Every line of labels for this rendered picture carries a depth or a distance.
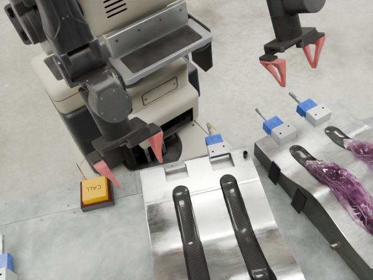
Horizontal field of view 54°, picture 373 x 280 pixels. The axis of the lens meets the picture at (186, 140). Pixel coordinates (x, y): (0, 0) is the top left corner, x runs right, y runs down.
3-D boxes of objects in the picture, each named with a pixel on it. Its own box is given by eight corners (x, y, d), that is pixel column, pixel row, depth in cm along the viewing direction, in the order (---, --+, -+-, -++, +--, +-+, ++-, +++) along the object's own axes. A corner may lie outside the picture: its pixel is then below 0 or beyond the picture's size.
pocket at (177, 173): (165, 174, 89) (163, 166, 86) (186, 169, 89) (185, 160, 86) (169, 190, 86) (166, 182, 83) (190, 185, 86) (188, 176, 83)
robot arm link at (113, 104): (96, 34, 64) (50, 56, 61) (115, 36, 54) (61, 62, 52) (125, 95, 69) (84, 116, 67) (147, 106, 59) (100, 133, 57)
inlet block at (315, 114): (281, 103, 102) (282, 89, 98) (295, 95, 103) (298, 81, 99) (312, 133, 95) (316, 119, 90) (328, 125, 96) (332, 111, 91)
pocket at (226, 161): (208, 164, 89) (207, 155, 86) (230, 159, 89) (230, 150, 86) (213, 180, 86) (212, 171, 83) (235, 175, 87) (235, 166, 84)
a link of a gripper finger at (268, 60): (310, 79, 82) (301, 39, 78) (286, 93, 80) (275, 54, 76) (288, 75, 88) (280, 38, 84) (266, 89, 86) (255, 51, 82)
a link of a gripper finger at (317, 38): (332, 65, 84) (324, 25, 80) (309, 79, 82) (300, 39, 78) (310, 62, 90) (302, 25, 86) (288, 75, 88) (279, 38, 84)
